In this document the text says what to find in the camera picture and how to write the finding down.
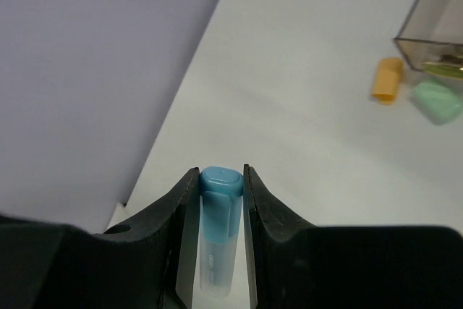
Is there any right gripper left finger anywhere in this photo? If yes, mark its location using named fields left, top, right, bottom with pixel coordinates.
left=1, top=168, right=200, bottom=308

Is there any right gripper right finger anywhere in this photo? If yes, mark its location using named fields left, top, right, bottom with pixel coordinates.
left=243, top=166, right=462, bottom=308

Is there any blue highlighter pen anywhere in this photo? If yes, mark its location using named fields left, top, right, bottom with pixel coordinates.
left=199, top=166, right=244, bottom=298

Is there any orange-yellow pen cap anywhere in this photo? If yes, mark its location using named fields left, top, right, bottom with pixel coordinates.
left=370, top=57, right=404, bottom=105

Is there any green pen cap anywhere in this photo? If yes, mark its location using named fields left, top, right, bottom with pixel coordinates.
left=411, top=78, right=462, bottom=125

